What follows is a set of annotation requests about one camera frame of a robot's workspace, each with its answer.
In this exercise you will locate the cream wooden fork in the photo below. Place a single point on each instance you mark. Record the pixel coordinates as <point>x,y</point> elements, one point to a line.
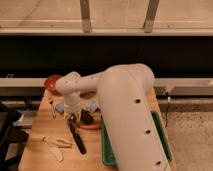
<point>62,143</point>

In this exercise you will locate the black chair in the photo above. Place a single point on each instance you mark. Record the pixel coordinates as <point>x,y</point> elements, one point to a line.
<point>9,134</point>

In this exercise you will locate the green plastic tray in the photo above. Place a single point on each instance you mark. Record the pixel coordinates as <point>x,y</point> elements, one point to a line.
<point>108,158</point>

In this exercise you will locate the black handled brush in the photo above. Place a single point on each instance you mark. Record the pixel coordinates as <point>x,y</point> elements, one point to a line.
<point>72,122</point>

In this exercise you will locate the blue grey sponge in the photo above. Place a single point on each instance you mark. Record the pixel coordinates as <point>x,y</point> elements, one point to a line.
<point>60,108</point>

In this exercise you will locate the black remote control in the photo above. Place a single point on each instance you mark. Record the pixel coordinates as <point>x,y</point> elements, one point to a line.
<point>86,117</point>

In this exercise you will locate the orange carrot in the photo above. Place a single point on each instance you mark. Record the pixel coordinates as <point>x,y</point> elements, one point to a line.
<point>95,126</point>

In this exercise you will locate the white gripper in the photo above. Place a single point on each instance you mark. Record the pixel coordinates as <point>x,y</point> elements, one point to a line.
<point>72,109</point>

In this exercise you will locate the red bowl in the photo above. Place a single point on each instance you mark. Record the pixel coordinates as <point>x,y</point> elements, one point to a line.
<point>50,83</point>

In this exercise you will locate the crumpled grey cloth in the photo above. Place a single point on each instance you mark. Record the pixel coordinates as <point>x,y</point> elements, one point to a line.
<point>91,106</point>

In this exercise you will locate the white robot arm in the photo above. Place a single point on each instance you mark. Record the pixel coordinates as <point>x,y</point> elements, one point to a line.
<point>121,92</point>

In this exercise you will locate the cream wooden spatula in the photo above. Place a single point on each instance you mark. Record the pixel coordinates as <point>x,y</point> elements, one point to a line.
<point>53,146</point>

